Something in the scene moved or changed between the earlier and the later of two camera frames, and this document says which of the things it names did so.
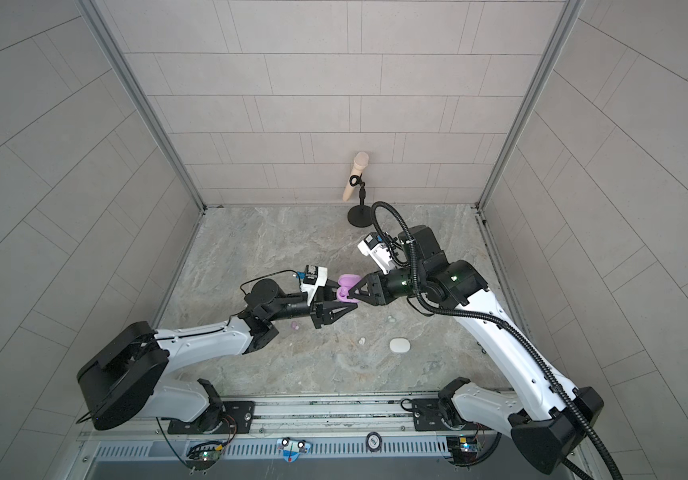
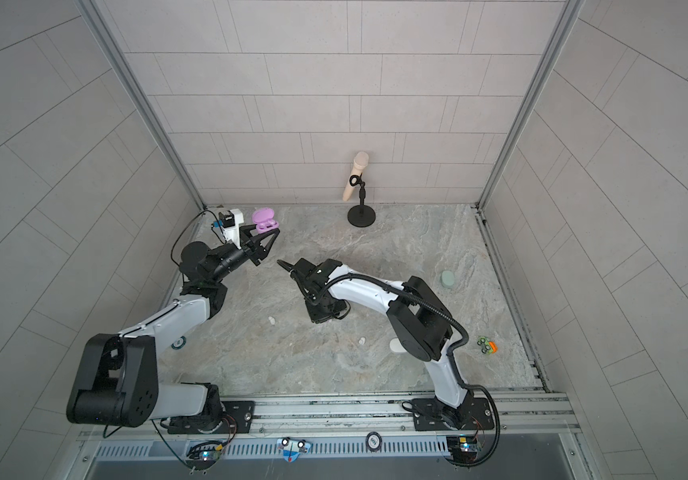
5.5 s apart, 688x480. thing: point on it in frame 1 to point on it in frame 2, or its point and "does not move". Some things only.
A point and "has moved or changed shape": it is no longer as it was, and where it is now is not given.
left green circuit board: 203,457 does not move
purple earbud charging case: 345,282 has moved or changed shape
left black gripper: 319,316 to 256,257
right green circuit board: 462,449 does not move
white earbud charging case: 399,345 does not move
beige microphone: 361,160 does not move
